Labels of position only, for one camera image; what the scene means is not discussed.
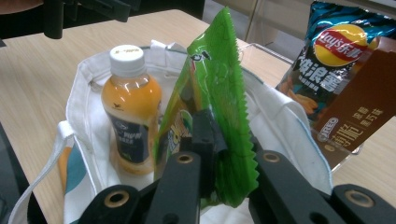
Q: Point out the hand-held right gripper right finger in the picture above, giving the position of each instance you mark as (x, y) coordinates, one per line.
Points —
(256, 143)

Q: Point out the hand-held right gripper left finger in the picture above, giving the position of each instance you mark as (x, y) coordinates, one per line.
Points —
(204, 137)

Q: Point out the white tote bag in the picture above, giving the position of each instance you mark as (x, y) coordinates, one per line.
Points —
(280, 124)

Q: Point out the green seaweed snack packet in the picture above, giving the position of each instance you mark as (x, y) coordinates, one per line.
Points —
(224, 93)

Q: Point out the orange juice bottle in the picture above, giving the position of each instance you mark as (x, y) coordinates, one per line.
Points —
(130, 102)

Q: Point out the brown cookie box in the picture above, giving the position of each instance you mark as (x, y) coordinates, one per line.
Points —
(358, 112)

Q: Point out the blue chip bag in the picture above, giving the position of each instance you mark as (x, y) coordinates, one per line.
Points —
(330, 62)

